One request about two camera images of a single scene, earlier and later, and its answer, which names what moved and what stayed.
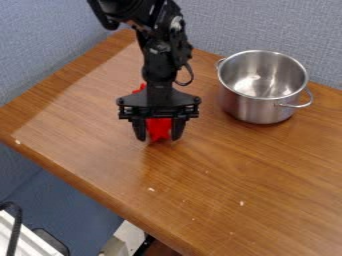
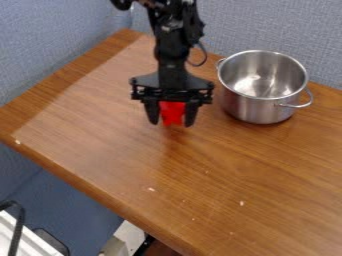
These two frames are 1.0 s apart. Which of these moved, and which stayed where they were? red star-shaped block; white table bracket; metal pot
Moved: red star-shaped block
Stayed: metal pot; white table bracket
